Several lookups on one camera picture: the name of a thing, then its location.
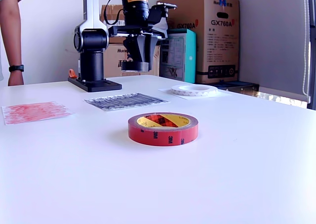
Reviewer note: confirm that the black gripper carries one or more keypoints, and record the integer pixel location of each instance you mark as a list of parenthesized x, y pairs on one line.
[(118, 31)]

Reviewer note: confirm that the black tape roll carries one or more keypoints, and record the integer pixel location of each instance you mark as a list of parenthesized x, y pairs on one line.
[(134, 67)]

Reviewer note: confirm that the white tape roll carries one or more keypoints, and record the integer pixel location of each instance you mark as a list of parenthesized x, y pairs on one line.
[(195, 93)]

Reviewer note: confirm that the red tape roll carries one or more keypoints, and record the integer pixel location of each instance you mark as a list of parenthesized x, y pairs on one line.
[(160, 137)]

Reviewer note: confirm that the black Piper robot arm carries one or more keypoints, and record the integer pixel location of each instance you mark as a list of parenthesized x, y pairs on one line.
[(91, 61)]

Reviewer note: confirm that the person's left forearm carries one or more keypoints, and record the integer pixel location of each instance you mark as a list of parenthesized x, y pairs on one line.
[(11, 31)]

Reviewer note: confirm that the blue tape strip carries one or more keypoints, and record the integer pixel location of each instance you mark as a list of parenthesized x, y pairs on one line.
[(223, 0)]

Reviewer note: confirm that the person's left hand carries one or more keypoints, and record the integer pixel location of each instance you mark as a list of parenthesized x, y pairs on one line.
[(16, 79)]

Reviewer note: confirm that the Huntkey cardboard box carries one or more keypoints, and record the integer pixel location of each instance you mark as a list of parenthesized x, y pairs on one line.
[(114, 61)]

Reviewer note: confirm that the teal box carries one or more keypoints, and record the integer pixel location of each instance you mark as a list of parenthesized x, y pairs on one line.
[(190, 61)]

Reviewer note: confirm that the small labelled cardboard box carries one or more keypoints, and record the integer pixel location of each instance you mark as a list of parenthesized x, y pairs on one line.
[(111, 11)]

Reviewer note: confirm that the black scribbled paper sheet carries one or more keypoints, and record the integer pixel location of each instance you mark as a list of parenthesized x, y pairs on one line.
[(128, 101)]

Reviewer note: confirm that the orange clamp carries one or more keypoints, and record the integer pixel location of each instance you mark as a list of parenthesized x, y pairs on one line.
[(72, 74)]

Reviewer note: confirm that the tall GX760A cardboard box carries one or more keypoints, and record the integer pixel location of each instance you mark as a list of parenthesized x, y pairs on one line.
[(222, 48)]

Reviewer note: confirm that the plain white paper sheet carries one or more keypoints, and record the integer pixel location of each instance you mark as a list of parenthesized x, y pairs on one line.
[(222, 95)]

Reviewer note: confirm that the red scribbled paper sheet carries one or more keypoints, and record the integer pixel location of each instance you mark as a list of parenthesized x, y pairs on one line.
[(37, 111)]

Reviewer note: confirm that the grey roller blind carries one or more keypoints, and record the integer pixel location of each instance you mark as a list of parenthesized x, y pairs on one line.
[(271, 36)]

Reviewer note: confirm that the dark green wristwatch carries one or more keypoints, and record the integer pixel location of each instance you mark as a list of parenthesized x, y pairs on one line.
[(16, 68)]

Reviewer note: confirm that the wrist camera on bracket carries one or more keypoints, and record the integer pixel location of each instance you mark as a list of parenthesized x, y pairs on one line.
[(164, 8)]

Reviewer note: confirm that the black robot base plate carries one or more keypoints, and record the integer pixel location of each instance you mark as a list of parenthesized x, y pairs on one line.
[(98, 87)]

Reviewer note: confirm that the dark window frame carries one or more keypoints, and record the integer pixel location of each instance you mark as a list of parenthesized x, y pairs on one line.
[(313, 61)]

